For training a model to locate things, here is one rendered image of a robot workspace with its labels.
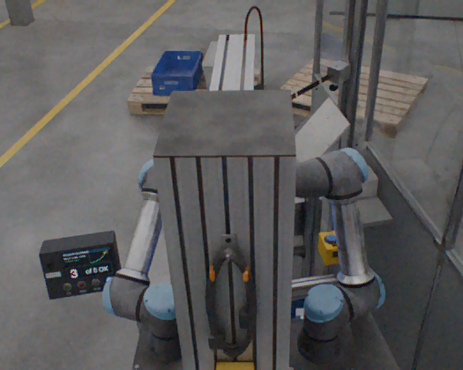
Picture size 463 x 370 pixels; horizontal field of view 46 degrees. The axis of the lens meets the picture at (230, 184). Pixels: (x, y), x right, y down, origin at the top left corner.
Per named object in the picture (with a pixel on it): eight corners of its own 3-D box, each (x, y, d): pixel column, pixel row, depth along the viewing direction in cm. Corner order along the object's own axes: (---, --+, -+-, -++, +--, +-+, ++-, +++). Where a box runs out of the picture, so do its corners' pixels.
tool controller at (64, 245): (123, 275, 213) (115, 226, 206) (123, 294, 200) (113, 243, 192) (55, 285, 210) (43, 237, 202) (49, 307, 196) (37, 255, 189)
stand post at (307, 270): (305, 313, 325) (316, 147, 257) (310, 325, 318) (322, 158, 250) (298, 314, 325) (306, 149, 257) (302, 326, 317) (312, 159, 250)
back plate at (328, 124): (234, 187, 289) (232, 186, 289) (321, 85, 264) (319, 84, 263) (257, 255, 247) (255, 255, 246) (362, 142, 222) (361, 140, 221)
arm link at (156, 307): (175, 342, 172) (171, 313, 164) (138, 331, 176) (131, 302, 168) (191, 314, 181) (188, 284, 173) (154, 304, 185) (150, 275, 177)
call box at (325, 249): (354, 246, 229) (356, 225, 223) (363, 262, 221) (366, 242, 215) (317, 251, 227) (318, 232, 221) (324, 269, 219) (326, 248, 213)
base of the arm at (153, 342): (190, 362, 178) (187, 342, 172) (144, 361, 179) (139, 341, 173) (195, 324, 190) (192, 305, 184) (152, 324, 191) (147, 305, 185)
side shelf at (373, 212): (362, 180, 289) (363, 175, 288) (392, 223, 261) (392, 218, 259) (319, 187, 286) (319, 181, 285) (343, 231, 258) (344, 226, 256)
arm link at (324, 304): (294, 319, 178) (296, 290, 170) (330, 304, 182) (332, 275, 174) (316, 346, 169) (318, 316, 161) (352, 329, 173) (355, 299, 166)
